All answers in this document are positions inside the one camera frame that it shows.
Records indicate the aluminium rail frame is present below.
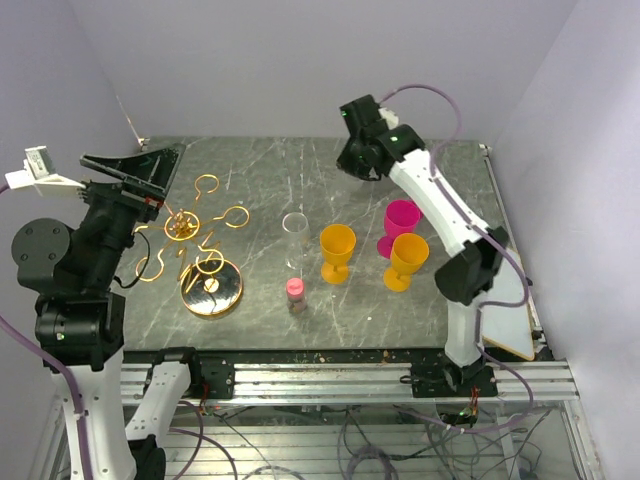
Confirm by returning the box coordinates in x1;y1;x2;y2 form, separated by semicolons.
47;357;601;480

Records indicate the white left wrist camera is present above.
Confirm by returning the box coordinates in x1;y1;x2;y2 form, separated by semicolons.
5;146;86;197

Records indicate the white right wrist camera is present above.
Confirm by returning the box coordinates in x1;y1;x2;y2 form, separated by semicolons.
378;107;400;130

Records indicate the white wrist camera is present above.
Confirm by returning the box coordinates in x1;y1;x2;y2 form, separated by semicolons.
378;107;400;130
5;146;86;197

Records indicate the gold wire glass rack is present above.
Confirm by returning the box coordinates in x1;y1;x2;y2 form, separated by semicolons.
135;173;250;319

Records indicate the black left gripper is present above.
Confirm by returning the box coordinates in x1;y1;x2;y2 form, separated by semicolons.
74;139;184;288

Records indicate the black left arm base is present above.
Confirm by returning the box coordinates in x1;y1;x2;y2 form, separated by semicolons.
183;351;236;400

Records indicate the clear wine glass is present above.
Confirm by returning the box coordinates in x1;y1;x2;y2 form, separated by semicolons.
351;179;375;192
281;212;310;270

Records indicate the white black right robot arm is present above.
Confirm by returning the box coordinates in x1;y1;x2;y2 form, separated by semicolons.
337;95;509;396

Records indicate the white board yellow rim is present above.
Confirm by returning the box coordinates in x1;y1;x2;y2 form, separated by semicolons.
482;259;535;361

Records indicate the yellow wine glass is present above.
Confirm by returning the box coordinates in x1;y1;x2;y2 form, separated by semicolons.
383;233;430;292
320;224;356;285

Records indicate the clear wine glass front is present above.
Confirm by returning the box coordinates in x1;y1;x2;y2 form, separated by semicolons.
351;179;375;192

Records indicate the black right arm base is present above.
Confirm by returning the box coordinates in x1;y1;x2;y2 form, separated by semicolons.
399;365;498;399

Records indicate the yellow wine glass front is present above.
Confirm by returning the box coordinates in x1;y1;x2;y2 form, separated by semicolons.
383;233;430;292

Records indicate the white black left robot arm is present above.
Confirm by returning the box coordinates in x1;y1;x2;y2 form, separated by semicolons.
5;144;204;479

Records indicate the small pink bottle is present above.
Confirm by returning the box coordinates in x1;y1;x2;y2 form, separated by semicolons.
285;277;307;313

